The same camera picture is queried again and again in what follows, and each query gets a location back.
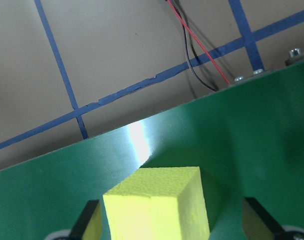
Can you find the yellow foam cube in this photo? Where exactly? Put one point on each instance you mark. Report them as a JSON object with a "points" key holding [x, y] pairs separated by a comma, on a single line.
{"points": [[154, 212]]}

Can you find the green conveyor belt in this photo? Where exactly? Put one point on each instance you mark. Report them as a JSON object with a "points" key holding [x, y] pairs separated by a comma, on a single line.
{"points": [[216, 137]]}

